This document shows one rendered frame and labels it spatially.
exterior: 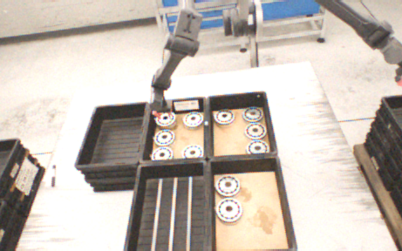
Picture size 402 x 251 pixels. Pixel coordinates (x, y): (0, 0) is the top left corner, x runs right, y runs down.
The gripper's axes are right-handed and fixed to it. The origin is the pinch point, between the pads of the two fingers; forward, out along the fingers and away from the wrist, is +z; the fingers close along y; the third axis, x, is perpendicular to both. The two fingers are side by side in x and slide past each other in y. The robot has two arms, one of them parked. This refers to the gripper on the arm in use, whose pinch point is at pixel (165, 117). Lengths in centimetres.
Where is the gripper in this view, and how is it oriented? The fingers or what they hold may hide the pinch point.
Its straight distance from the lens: 157.4
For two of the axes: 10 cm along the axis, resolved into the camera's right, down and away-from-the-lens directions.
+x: 0.1, -7.5, 6.6
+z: 1.4, 6.6, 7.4
